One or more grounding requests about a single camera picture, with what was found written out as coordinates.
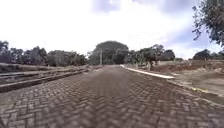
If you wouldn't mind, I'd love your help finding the grey brick paved road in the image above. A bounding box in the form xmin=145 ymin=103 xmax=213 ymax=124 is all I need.
xmin=0 ymin=64 xmax=224 ymax=128

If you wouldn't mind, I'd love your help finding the bare dirt ground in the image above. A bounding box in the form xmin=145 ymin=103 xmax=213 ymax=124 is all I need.
xmin=126 ymin=59 xmax=224 ymax=96

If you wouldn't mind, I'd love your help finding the large tree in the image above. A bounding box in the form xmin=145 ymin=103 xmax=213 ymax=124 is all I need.
xmin=191 ymin=0 xmax=224 ymax=46

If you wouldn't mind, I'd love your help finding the pale pole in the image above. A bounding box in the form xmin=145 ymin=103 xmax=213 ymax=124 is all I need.
xmin=99 ymin=49 xmax=103 ymax=66

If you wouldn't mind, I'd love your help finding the low stepped wall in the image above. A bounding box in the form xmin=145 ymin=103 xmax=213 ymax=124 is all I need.
xmin=0 ymin=64 xmax=98 ymax=93

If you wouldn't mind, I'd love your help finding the row of trees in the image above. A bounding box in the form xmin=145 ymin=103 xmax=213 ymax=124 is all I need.
xmin=0 ymin=40 xmax=224 ymax=67

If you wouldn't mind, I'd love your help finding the pale kerb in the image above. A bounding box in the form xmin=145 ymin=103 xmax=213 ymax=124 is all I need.
xmin=120 ymin=64 xmax=224 ymax=101

